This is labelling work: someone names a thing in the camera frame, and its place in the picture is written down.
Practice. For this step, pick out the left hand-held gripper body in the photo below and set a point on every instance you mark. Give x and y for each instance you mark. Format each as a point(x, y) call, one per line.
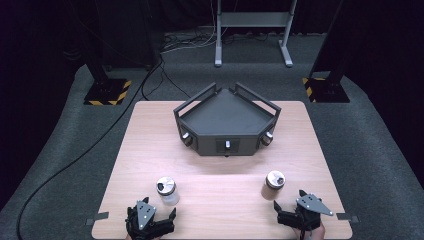
point(146, 215)

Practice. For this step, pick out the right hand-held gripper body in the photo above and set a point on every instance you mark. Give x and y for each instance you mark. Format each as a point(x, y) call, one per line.
point(311, 205)

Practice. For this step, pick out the glass shaker jar white contents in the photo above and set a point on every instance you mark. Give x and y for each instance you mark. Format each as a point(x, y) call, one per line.
point(166, 191)

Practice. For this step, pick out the glass shaker jar brown contents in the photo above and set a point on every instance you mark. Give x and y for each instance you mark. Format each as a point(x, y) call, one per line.
point(273, 185)

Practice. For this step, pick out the dark grey corner rack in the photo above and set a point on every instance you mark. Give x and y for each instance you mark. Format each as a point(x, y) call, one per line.
point(226, 116)

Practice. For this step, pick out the person's left hand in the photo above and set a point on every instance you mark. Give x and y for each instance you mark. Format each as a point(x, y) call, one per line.
point(129, 238)

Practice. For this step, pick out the person's right hand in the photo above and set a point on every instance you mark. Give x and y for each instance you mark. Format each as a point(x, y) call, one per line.
point(316, 233)

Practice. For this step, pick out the grey tape strip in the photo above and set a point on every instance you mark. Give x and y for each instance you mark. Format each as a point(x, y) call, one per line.
point(97, 218)
point(347, 217)

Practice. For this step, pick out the silver rack knob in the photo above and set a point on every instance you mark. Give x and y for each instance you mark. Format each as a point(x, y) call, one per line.
point(227, 144)
point(186, 136)
point(268, 136)

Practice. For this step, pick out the grey metal stand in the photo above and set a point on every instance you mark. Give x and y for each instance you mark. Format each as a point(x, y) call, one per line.
point(253, 20)

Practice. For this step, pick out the black post with striped base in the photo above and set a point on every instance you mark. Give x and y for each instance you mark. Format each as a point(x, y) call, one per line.
point(328, 90)
point(106, 91)

